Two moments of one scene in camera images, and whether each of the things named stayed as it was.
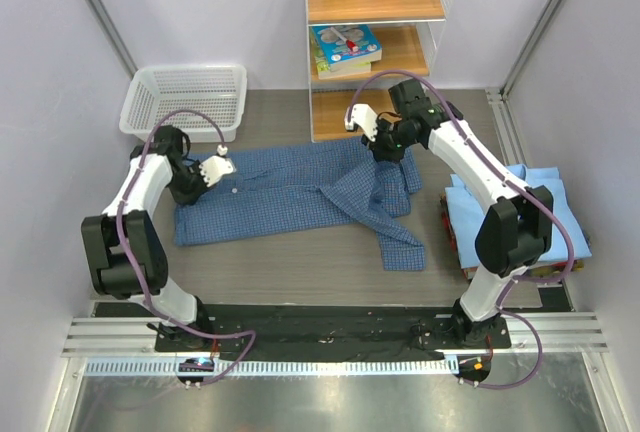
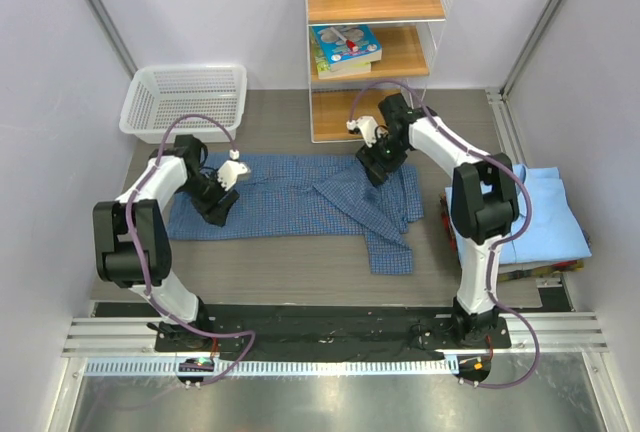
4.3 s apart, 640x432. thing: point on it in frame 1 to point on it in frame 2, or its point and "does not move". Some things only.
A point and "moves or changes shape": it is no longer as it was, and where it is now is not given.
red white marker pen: [352, 45] does not move
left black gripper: [192, 198] to [214, 212]
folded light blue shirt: [466, 209] does not move
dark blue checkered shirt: [334, 185] moves or changes shape
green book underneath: [323, 68] does not move
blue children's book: [347, 46] does not move
